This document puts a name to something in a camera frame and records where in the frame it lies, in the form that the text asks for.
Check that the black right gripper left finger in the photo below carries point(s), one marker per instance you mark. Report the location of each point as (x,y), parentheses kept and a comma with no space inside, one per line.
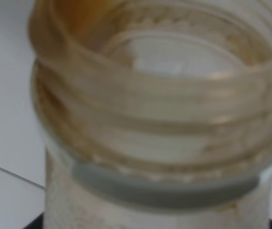
(37,223)

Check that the clear drink bottle red label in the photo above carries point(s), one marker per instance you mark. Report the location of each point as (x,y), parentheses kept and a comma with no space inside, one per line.
(155,114)

